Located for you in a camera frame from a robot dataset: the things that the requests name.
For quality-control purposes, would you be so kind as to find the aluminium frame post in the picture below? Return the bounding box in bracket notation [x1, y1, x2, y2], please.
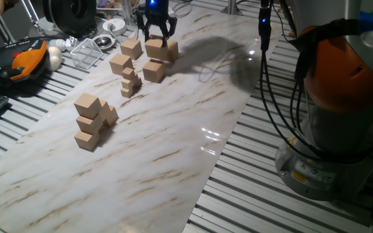
[221, 0, 243, 16]
[120, 0, 134, 25]

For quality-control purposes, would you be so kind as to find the round white power socket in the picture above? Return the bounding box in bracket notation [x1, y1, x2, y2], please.
[102, 18, 128, 37]

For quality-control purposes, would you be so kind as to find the thin metal stand leg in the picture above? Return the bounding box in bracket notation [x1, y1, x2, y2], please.
[19, 0, 41, 28]

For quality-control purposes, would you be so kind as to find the black cable with blue light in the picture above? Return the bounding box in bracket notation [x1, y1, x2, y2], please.
[256, 0, 373, 162]

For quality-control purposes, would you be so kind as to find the metal bowl with white rim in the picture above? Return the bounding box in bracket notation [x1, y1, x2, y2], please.
[92, 34, 117, 51]

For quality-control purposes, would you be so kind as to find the white power adapter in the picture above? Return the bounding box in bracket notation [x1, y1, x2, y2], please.
[49, 36, 79, 52]

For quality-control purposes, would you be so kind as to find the marble pattern table mat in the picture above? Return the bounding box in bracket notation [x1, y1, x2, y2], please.
[0, 5, 280, 233]

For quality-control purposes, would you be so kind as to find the white egg shaped object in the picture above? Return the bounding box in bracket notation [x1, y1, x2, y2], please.
[46, 46, 63, 72]

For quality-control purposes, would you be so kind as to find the medium wooden cube block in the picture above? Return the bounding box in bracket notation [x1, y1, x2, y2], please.
[73, 93, 102, 120]
[98, 99, 112, 121]
[76, 113, 104, 135]
[104, 105, 120, 128]
[74, 129, 101, 152]

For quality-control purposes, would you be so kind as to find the black orange teach pendant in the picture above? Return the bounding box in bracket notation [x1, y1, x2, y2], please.
[0, 38, 49, 88]

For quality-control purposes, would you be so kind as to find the black filament spool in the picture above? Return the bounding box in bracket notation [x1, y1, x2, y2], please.
[41, 0, 97, 38]

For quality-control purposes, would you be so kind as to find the large wooden cube block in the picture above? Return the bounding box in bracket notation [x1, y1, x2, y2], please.
[166, 40, 180, 63]
[144, 34, 170, 61]
[109, 53, 134, 76]
[120, 38, 143, 61]
[142, 59, 166, 83]

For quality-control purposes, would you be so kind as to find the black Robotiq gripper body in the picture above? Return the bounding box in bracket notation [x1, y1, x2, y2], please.
[144, 0, 170, 24]

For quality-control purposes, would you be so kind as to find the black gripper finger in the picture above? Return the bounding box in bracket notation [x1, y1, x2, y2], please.
[140, 17, 151, 43]
[161, 16, 178, 48]

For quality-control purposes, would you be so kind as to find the clear gridded plastic box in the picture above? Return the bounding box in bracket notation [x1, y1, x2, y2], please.
[69, 38, 104, 71]

